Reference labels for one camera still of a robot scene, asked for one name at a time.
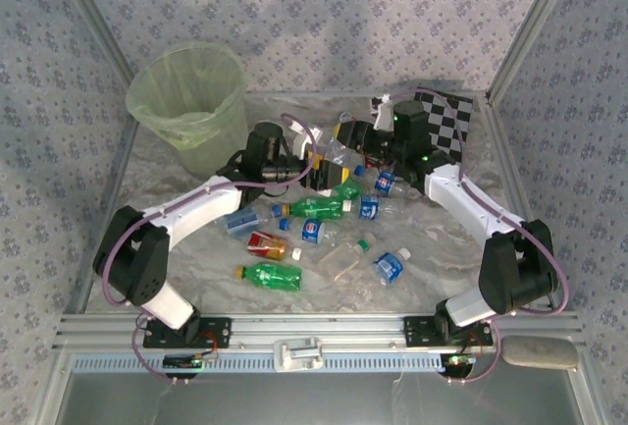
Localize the clear plastic bottle white cap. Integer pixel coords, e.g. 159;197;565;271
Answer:
321;125;367;169

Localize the blue label bottle white cap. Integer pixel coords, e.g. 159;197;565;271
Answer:
342;193;423;221
371;246;412;287

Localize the Pepsi bottle blue cap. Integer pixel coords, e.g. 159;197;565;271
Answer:
278;218;340;245
353;165;408;198

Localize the crushed blue label bottle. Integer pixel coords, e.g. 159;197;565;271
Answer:
223;203;284;239

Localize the clear bottle green cap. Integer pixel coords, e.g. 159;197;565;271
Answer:
317;238;372;283

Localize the red label bottle white cap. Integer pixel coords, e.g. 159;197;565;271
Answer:
246;231;303;262

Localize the translucent plastic waste bin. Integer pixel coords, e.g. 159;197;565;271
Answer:
125;40;250;179

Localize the green plastic bin liner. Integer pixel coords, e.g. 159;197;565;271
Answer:
125;40;246;151

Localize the black grey checkerboard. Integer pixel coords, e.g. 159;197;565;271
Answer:
414;90;476;161

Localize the grey metal latch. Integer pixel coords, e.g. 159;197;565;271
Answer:
273;337;325;373

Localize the grey oval pad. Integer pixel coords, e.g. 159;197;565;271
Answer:
499;336;580;371

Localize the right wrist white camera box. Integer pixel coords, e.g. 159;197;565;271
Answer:
370;93;394;131

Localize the aluminium side rail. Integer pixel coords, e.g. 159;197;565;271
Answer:
66;113;141;316
483;93;563;311

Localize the long aluminium mounting rail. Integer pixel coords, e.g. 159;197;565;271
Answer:
53;313;588;350

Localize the aluminium frame post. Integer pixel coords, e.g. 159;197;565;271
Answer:
46;0;136;85
484;0;586;102

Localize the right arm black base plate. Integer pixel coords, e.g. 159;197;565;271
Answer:
403;315;495;347

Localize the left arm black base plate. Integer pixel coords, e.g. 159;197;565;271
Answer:
142;316;233;350

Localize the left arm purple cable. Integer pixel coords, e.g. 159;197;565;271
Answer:
100;113;323;386

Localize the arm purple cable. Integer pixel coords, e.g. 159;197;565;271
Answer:
100;113;323;386
387;88;573;387

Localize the slotted grey cable duct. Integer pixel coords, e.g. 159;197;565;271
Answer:
71;351;495;373

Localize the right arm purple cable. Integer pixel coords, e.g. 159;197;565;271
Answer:
387;88;573;387

